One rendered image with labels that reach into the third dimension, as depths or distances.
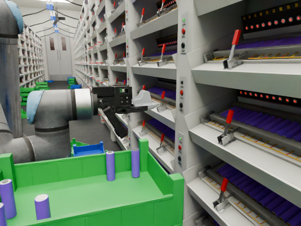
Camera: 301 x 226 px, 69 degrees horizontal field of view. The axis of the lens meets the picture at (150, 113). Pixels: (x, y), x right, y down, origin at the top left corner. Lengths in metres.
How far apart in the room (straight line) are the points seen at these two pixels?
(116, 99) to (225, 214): 0.44
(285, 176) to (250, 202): 0.20
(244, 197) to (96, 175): 0.40
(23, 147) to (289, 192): 0.59
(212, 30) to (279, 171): 0.45
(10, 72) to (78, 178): 0.62
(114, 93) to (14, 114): 0.55
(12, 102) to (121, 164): 0.65
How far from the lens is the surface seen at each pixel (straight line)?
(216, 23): 0.77
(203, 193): 0.77
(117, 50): 2.06
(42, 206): 0.36
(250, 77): 0.52
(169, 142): 1.04
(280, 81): 0.47
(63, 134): 0.66
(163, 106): 0.98
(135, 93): 1.38
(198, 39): 0.73
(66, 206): 0.45
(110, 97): 0.67
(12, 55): 1.03
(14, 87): 1.06
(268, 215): 0.65
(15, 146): 0.64
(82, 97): 0.63
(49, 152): 0.65
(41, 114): 0.64
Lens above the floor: 0.73
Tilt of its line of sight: 13 degrees down
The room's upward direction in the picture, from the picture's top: straight up
